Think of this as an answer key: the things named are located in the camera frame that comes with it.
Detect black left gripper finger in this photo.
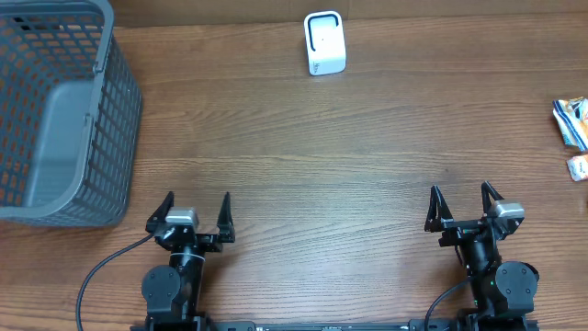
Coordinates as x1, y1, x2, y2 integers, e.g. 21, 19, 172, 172
146, 191, 175, 225
217, 192, 234, 233

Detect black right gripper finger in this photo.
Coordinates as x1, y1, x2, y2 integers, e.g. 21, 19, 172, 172
424, 185, 454, 230
481, 181, 503, 214

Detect yellow snack bag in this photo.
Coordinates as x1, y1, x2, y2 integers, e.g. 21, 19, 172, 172
552, 97, 587, 152

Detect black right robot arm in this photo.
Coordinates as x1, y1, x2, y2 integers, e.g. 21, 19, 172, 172
424, 181, 539, 330

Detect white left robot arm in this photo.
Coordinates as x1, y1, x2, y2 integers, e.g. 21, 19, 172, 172
130, 191, 235, 330

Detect white barcode scanner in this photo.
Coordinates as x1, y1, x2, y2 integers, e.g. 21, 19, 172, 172
303, 10, 346, 76

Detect grey plastic basket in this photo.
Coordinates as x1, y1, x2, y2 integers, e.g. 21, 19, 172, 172
1, 0, 142, 227

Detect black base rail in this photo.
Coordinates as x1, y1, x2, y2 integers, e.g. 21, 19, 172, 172
129, 319, 540, 331

